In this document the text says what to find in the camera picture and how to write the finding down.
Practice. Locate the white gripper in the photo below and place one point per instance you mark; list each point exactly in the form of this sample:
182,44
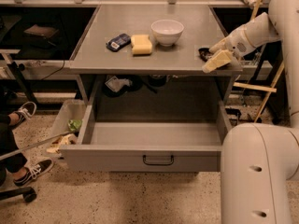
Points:
237,41

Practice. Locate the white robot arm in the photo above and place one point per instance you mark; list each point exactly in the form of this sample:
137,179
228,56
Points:
258,159

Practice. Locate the grey open top drawer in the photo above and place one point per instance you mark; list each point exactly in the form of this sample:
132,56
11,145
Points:
118,134

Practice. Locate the white ceramic bowl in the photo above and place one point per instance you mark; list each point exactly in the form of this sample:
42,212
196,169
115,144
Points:
167,32

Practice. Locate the wooden broom stick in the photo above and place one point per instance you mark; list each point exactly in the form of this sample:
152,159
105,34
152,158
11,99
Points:
255,9

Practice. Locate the yellow sponge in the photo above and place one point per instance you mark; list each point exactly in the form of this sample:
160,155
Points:
141,45

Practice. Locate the grey metal cabinet table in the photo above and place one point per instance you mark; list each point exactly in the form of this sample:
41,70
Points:
201,29

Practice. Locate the dark blue snack packet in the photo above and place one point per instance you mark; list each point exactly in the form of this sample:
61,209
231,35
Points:
118,42

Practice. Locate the white crumpled paper under table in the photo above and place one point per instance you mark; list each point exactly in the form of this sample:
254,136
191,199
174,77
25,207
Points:
116,84

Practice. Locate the green crumpled wrapper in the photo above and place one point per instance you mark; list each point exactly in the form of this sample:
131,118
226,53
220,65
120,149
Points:
74,124

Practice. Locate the clear plastic trash bin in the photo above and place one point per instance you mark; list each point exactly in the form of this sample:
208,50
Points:
67,147

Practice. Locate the grey metal pole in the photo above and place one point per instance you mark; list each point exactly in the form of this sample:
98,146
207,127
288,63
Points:
40,143

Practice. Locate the dark brown box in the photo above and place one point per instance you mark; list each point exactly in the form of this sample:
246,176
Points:
41,32

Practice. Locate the black sneaker upper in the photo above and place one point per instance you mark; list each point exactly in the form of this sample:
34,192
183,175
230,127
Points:
25,112

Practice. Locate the black sneaker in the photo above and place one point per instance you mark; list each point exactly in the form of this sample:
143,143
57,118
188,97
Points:
28,174
25,112

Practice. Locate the black sneaker lower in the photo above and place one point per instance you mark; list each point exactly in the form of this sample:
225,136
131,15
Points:
28,174

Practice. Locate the person leg black trousers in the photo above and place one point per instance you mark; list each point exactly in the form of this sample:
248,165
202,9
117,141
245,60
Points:
15,164

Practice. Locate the black chair caster base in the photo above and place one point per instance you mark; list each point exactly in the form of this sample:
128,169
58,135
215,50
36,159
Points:
27,193

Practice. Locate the black drawer handle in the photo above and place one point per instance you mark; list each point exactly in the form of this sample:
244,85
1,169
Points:
158,160

